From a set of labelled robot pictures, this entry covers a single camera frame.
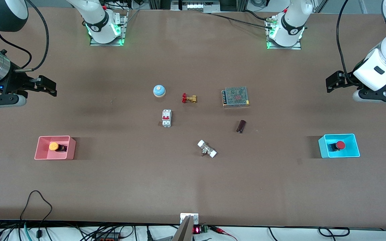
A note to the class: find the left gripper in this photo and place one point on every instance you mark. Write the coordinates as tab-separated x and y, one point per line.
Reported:
346	79

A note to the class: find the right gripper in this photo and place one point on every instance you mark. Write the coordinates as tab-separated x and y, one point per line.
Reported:
14	83

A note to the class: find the yellow push button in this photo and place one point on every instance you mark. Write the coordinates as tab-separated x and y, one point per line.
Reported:
53	146

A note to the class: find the red push button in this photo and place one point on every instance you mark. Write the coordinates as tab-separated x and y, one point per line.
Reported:
340	145

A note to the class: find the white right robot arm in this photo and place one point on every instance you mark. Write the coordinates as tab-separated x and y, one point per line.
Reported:
95	20

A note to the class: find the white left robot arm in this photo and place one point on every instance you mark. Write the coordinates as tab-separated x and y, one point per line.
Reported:
292	23

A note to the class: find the pink plastic bin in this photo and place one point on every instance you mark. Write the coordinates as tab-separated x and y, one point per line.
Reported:
42	154

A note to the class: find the cyan plastic bin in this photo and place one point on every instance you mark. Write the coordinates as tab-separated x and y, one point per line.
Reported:
350	150

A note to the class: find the perforated metal power supply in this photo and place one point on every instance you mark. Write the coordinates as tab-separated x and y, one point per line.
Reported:
236	97

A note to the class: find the dark brown capacitor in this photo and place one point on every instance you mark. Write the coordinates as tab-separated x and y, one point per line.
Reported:
241	126

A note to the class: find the blue call bell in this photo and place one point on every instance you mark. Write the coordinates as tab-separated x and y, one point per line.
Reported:
159	90

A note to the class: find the white red circuit breaker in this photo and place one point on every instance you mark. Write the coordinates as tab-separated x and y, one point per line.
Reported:
166	117

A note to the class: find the metal fitting white ends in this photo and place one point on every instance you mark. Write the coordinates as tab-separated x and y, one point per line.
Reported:
207	149

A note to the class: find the black power strip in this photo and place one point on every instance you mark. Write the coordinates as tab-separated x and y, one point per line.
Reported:
107	237

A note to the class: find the red clip lead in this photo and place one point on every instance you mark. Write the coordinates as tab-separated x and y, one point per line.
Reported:
219	230

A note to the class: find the red digit display module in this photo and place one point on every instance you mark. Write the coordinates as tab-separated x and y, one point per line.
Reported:
197	230

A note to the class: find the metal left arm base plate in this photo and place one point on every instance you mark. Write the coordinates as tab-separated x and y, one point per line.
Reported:
293	47

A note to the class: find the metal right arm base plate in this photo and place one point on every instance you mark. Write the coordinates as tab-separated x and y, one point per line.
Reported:
95	43

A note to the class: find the aluminium frame rack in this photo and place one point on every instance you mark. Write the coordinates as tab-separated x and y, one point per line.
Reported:
243	5

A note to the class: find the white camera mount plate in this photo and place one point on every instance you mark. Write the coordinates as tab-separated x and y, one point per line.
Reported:
183	217

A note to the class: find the grey metal mount bar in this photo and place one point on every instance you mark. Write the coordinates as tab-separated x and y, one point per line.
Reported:
184	231

